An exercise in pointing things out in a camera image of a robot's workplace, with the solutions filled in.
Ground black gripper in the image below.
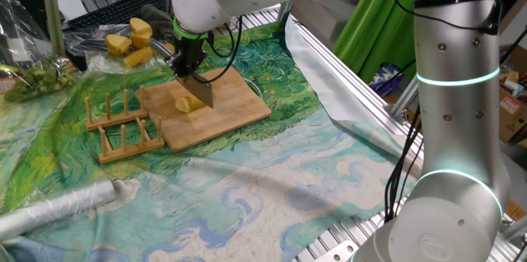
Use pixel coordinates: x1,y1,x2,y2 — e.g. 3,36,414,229
170,38,208,79

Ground steel cleaver knife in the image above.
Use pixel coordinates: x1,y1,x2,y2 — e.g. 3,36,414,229
166,51,215,110

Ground half potato with skin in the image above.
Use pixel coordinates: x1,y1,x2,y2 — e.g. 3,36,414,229
175,96,206,114

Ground bamboo cutting board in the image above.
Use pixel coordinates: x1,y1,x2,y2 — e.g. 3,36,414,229
135,67,273,153

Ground grey green rag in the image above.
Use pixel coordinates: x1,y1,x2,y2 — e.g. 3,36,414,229
140,3,178,44

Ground black computer keyboard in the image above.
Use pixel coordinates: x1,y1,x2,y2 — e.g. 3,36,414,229
67,0,166,29

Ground wooden peg dish rack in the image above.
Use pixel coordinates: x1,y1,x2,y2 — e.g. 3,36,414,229
84,85,166,165

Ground painted landscape tablecloth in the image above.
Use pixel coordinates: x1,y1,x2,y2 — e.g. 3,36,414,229
0,21,427,262

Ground bag of chopped green vegetables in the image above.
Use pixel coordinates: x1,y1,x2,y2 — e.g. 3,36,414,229
0,0,79,105

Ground clear plastic wrap roll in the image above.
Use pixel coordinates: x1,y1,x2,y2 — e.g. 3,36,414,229
0,179,119,242

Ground blue patterned bag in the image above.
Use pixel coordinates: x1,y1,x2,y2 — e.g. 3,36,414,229
369,63,417,95

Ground black tripod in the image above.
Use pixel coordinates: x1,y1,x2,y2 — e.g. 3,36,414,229
499,26,527,65

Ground open brown cardboard box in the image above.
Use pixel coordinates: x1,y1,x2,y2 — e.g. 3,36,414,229
498,45,527,146

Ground black camera cable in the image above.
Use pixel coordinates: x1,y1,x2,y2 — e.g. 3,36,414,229
152,0,501,86

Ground black cable bundle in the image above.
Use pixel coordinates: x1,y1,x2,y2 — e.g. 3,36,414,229
385,105,423,224

